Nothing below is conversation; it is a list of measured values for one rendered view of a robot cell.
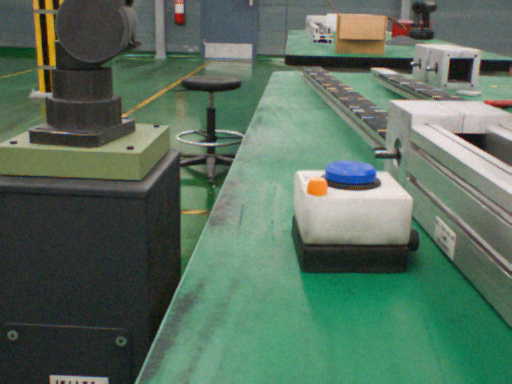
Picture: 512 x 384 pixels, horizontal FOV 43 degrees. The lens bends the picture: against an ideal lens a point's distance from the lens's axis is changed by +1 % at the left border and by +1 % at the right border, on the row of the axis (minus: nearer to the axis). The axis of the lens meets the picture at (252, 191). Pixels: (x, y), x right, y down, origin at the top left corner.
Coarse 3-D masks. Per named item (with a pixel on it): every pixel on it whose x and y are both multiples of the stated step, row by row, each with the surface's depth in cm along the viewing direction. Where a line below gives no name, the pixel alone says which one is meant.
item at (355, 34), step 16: (352, 16) 261; (368, 16) 289; (384, 16) 260; (336, 32) 270; (352, 32) 260; (368, 32) 260; (384, 32) 262; (336, 48) 266; (352, 48) 265; (368, 48) 264; (384, 48) 264
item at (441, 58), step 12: (432, 48) 160; (444, 48) 158; (456, 48) 158; (468, 48) 160; (432, 60) 160; (444, 60) 152; (456, 60) 155; (468, 60) 156; (432, 72) 160; (444, 72) 153; (456, 72) 155; (468, 72) 155; (432, 84) 160; (444, 84) 155; (456, 84) 154; (468, 84) 154
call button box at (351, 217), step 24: (336, 192) 47; (360, 192) 48; (384, 192) 48; (312, 216) 47; (336, 216) 47; (360, 216) 47; (384, 216) 47; (408, 216) 47; (312, 240) 47; (336, 240) 47; (360, 240) 47; (384, 240) 47; (408, 240) 48; (312, 264) 48; (336, 264) 48; (360, 264) 48; (384, 264) 48
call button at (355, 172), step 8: (328, 168) 49; (336, 168) 49; (344, 168) 49; (352, 168) 49; (360, 168) 49; (368, 168) 49; (328, 176) 49; (336, 176) 48; (344, 176) 48; (352, 176) 48; (360, 176) 48; (368, 176) 48; (376, 176) 49
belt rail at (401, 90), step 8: (376, 72) 168; (384, 72) 164; (392, 72) 164; (376, 80) 168; (384, 80) 162; (392, 88) 152; (400, 88) 148; (408, 88) 139; (408, 96) 139; (416, 96) 135; (424, 96) 128
